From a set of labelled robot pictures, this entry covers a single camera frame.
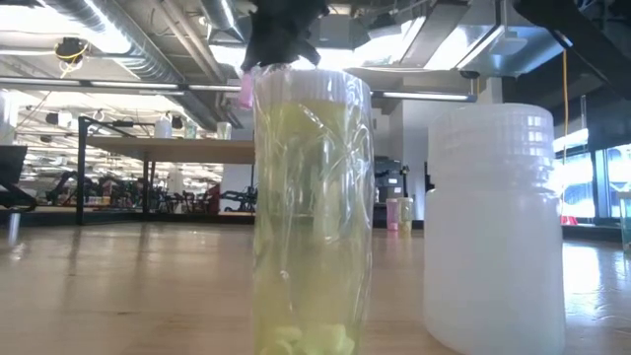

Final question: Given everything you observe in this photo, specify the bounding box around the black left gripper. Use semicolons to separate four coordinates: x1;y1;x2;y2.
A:
240;0;330;73

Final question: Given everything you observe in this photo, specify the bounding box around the pink medicine bottle white cap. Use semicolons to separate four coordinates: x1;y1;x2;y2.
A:
237;68;255;110
386;197;399;232

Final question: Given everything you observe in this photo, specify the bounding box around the white plastic medicine bottle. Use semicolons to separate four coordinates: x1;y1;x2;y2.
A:
422;102;568;355
154;117;174;140

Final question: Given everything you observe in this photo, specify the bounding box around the yellow medicine bottle white cap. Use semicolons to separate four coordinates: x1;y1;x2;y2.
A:
251;67;376;355
397;196;415;233

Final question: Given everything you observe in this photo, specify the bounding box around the dark ceiling beam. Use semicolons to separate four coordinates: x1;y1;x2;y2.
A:
315;14;357;50

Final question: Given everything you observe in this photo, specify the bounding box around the silver round ceiling pipe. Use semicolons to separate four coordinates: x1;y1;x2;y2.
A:
199;0;246;43

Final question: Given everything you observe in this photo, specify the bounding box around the short ceiling light strip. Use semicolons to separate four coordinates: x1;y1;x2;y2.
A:
372;89;478;104

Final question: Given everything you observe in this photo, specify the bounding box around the long ceiling light strip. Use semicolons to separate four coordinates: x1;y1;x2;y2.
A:
0;76;243;98

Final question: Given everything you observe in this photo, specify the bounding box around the black background cabinet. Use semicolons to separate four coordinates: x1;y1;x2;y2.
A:
373;156;411;204

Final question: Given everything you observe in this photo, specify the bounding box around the black slanted stand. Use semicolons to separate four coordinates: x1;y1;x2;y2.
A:
0;144;39;213

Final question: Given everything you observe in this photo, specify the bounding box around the silver corrugated ventilation duct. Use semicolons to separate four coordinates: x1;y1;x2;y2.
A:
46;0;247;130

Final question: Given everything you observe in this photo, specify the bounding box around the wooden shelf with black frame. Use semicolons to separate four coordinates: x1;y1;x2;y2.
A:
75;115;256;227

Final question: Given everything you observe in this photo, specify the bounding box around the rectangular metal ceiling duct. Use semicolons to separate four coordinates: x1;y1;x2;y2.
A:
344;0;566;80

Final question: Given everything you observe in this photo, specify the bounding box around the black yellow ceiling cable reel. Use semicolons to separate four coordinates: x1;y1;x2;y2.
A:
52;36;91;79

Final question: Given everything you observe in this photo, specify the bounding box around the yellow hanging cable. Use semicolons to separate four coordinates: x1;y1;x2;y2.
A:
561;48;570;218

